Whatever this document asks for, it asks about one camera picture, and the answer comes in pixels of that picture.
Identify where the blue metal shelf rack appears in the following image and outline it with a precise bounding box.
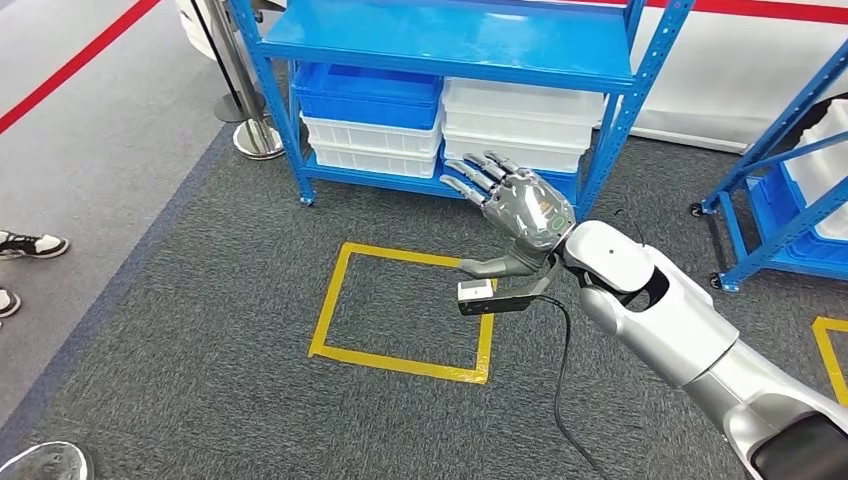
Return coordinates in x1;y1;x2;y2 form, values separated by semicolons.
227;0;697;223

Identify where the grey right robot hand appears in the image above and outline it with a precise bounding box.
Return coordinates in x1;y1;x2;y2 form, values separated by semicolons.
439;150;576;280

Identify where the thin black barrier strap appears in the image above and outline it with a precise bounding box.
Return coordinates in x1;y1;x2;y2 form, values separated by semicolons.
187;0;266;125

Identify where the person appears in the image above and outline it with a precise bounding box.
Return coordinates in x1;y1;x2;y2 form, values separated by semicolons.
0;228;71;321

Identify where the black part in crate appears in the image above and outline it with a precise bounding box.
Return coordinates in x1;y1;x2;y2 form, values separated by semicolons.
784;92;848;137

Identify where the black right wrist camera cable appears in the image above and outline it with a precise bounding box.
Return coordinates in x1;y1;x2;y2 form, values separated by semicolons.
536;294;607;480

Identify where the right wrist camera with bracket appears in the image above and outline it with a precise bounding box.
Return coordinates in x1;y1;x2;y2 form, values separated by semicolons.
457;256;564;317

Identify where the blue metal cart frame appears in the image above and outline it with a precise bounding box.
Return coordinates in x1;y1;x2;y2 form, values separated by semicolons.
688;38;848;294

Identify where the white car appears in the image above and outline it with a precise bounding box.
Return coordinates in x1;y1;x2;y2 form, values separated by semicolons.
173;0;848;155

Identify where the yellow floor tape square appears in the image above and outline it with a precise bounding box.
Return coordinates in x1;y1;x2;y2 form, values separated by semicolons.
307;241;497;386

